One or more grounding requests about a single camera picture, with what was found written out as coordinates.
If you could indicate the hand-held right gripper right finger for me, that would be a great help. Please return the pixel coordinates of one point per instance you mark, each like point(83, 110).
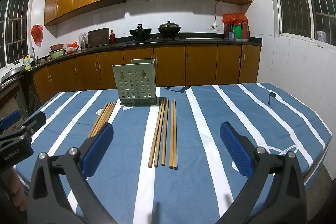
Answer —
point(236, 148)

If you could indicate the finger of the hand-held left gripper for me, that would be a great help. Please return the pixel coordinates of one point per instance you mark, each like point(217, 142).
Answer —
point(10, 119)
point(36, 120)

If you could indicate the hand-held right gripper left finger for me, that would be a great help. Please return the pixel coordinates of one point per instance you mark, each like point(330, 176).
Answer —
point(97, 150)

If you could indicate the green perforated utensil holder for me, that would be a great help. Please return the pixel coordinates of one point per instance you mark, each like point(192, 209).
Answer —
point(132, 66)

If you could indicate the person's left hand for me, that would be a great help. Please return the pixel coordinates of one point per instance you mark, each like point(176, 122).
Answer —
point(17, 187)

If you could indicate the metal side counter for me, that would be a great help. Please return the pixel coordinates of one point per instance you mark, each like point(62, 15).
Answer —
point(10, 75)

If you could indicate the blue white striped tablecloth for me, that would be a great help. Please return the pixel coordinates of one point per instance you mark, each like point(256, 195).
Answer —
point(185, 134)

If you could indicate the yellow detergent bottle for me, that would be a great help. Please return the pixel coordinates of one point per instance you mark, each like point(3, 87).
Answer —
point(26, 64)

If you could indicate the metal faucet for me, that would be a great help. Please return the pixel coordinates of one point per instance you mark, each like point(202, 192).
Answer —
point(33, 53)

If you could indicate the red basin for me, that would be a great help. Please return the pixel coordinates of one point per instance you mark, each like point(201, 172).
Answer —
point(57, 47)

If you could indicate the small red plastic bag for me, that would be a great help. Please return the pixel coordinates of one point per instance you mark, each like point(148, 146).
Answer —
point(72, 47)

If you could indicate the hanging red plastic bag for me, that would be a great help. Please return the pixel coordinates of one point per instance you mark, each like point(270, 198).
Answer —
point(36, 33)

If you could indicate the wooden base cabinets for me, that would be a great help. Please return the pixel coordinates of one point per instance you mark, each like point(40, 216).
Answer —
point(199, 64)

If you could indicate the clear plastic bag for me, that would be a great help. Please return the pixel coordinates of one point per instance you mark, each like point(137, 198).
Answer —
point(83, 39)

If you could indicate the dark wooden cutting board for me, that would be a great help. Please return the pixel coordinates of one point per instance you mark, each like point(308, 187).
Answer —
point(98, 37)

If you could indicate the black kitchen countertop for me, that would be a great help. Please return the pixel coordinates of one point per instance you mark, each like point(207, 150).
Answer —
point(210, 40)

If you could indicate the small blue box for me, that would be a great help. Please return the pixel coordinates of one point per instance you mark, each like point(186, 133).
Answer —
point(232, 36)

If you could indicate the red bottle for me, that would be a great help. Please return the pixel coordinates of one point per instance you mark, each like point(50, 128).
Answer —
point(113, 37)

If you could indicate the green box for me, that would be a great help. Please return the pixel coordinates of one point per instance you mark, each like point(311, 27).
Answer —
point(237, 32)

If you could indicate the dark red box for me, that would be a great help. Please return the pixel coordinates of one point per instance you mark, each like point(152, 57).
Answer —
point(226, 31)

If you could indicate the black wok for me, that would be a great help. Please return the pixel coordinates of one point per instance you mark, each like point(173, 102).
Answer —
point(140, 31)

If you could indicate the gas stove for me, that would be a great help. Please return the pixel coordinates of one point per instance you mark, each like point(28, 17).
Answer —
point(157, 38)

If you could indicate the red bag over boxes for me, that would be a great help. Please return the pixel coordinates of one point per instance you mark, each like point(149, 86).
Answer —
point(235, 18)

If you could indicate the black pot with lid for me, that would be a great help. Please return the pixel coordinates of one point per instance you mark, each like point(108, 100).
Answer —
point(169, 27)

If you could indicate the small pale box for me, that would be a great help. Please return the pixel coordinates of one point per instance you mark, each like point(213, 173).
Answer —
point(321, 37)

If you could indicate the white wall outlet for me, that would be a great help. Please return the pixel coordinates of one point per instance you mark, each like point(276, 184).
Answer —
point(214, 27)

